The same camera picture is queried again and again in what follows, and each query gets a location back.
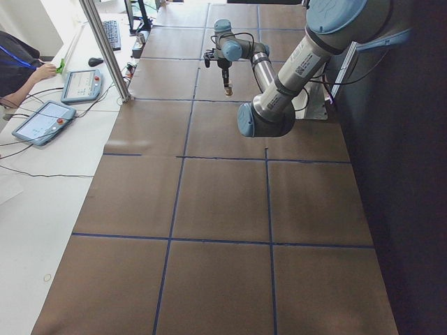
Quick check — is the black keyboard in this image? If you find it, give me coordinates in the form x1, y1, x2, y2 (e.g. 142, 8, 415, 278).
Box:
102, 20, 122, 51

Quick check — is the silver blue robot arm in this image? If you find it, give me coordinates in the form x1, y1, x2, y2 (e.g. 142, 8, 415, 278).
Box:
204, 0, 413, 137

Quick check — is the near teach pendant tablet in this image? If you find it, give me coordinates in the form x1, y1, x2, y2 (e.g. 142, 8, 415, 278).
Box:
12, 100, 76, 147

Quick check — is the green plastic clamp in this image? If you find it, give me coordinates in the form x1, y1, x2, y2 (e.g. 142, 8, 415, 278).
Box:
56, 59, 66, 74

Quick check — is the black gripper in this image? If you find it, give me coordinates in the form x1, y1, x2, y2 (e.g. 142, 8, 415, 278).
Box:
217, 59, 231, 89

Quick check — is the seated person's hand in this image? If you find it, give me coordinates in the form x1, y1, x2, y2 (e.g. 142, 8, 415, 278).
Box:
34, 64, 57, 82

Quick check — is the teach pendant tablet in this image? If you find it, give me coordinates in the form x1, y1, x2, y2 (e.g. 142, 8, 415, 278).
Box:
12, 100, 76, 147
61, 69, 102, 105

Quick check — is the seated person's forearm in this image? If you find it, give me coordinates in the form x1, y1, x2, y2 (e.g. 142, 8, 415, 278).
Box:
1, 75, 45, 108

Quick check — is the aluminium frame post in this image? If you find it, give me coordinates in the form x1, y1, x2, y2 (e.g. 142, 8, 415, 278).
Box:
79, 0, 131, 103

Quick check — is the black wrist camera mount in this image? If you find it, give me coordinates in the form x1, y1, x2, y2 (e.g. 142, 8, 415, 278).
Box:
203, 49, 217, 68

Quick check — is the far teach pendant tablet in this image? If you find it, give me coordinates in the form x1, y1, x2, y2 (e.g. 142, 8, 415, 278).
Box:
61, 69, 102, 105

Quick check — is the black computer mouse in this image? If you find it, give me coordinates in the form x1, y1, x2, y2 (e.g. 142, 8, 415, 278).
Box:
88, 57, 104, 67

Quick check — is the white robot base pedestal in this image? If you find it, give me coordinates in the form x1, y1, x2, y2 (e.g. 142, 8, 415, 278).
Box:
292, 82, 328, 120

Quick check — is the black monitor stand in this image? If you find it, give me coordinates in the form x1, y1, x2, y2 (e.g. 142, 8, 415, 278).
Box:
124, 0, 152, 36

